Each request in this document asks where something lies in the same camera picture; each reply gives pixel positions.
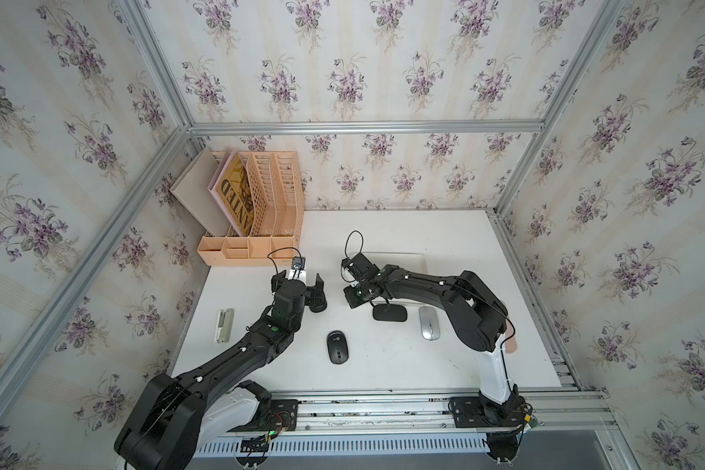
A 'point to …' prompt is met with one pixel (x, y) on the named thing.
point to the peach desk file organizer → (280, 211)
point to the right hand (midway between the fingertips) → (351, 298)
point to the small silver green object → (224, 323)
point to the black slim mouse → (395, 312)
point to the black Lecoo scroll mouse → (337, 343)
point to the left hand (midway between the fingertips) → (305, 275)
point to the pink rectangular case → (511, 346)
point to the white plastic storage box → (409, 260)
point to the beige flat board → (192, 189)
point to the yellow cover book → (233, 190)
